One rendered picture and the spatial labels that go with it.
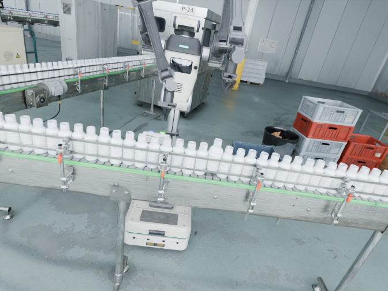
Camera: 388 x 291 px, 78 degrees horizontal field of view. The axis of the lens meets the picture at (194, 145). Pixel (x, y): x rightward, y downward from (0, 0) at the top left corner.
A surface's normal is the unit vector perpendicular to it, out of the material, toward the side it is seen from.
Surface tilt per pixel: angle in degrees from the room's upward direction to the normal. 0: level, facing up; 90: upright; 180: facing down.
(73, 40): 90
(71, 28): 90
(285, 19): 90
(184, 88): 90
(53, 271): 0
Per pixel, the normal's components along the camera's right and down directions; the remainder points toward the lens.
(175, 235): 0.01, 0.44
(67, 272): 0.17, -0.89
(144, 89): -0.29, 0.37
